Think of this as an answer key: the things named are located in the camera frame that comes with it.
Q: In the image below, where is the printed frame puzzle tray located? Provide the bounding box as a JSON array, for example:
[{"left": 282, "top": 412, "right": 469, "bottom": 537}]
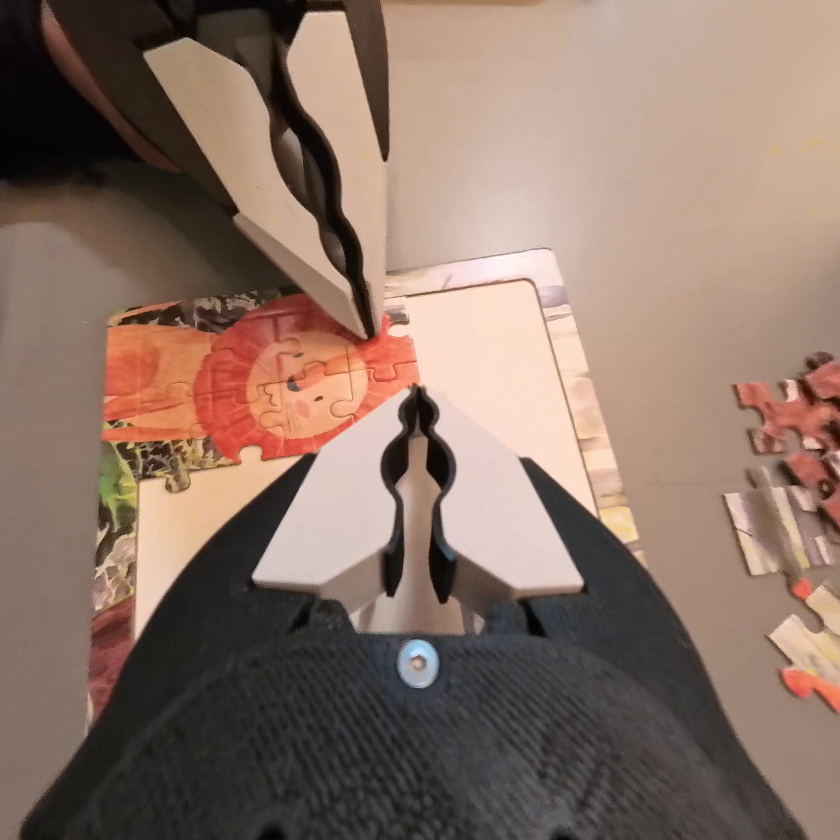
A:
[{"left": 85, "top": 248, "right": 647, "bottom": 729}]

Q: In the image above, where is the assembled lion puzzle section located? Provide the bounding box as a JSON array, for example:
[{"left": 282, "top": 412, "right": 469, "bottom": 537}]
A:
[{"left": 101, "top": 292, "right": 422, "bottom": 493}]

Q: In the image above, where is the pile of loose puzzle pieces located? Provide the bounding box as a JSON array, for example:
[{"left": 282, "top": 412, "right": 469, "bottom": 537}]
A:
[{"left": 722, "top": 351, "right": 840, "bottom": 713}]

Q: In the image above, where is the person's left hand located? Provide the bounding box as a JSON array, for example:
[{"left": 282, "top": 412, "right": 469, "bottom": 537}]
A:
[{"left": 41, "top": 7, "right": 182, "bottom": 173}]

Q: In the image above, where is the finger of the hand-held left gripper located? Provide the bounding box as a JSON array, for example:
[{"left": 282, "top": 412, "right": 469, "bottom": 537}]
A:
[
  {"left": 274, "top": 10, "right": 389, "bottom": 339},
  {"left": 143, "top": 37, "right": 375, "bottom": 341}
]

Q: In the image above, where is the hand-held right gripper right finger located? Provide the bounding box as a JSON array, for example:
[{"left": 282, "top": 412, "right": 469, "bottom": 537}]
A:
[{"left": 419, "top": 386, "right": 586, "bottom": 621}]

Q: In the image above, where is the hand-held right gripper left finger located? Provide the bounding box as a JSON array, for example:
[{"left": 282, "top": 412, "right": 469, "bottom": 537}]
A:
[{"left": 251, "top": 386, "right": 421, "bottom": 618}]

